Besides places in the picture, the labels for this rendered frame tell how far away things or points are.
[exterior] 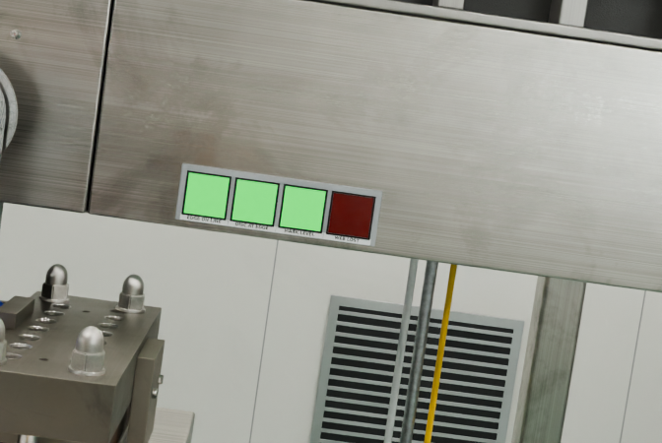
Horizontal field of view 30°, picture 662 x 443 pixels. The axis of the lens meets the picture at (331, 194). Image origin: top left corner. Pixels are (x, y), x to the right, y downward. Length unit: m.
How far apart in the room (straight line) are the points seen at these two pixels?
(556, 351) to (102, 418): 0.76
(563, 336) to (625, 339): 2.32
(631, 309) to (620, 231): 2.48
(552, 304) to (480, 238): 0.23
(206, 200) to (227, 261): 2.38
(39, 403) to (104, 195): 0.40
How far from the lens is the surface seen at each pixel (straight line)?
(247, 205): 1.53
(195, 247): 3.91
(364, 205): 1.53
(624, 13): 1.66
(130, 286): 1.54
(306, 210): 1.53
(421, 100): 1.53
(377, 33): 1.53
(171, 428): 1.55
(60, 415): 1.23
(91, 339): 1.23
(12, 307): 1.42
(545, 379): 1.77
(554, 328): 1.76
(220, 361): 3.97
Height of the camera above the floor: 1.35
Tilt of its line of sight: 5 degrees down
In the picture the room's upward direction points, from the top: 8 degrees clockwise
